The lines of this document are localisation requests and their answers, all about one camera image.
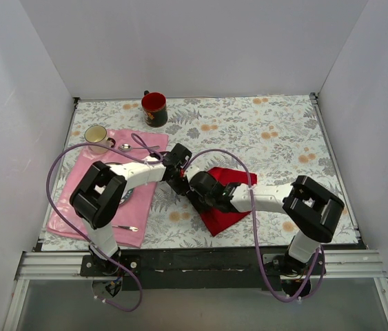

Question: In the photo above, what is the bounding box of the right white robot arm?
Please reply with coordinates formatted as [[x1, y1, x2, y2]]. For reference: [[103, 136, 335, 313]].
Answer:
[[186, 169, 345, 274]]

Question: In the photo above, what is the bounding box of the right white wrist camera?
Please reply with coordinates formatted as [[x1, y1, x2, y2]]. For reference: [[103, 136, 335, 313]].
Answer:
[[185, 165, 201, 181]]

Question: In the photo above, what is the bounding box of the silver fork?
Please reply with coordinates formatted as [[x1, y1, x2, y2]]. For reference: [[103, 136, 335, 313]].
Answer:
[[112, 225, 139, 232]]

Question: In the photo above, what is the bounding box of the black mounting base plate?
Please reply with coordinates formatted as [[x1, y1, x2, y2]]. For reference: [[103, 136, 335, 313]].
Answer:
[[80, 247, 323, 296]]

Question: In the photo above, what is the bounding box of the red cloth napkin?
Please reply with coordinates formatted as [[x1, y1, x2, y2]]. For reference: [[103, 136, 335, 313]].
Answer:
[[200, 167, 250, 237]]

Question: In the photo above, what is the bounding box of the cream enamel mug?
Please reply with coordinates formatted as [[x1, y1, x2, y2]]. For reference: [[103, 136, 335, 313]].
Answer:
[[84, 126, 116, 154]]

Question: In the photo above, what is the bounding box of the black red mug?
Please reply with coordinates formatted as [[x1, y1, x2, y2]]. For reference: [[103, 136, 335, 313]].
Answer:
[[141, 90, 168, 128]]

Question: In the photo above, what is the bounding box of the aluminium frame rail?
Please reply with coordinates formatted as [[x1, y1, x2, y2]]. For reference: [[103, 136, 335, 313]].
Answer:
[[15, 250, 388, 322]]

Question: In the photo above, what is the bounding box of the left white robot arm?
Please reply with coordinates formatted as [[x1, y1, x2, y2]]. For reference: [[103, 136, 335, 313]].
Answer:
[[70, 143, 192, 276]]

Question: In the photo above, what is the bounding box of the pink cloth placemat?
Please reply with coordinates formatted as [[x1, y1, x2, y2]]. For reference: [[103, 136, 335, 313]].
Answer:
[[48, 129, 156, 248]]

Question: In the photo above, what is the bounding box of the silver spoon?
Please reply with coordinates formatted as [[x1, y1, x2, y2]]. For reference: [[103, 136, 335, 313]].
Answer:
[[118, 143, 145, 152]]

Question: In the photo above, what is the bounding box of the white plate teal rim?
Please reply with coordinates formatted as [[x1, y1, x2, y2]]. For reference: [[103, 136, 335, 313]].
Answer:
[[106, 162, 134, 206]]

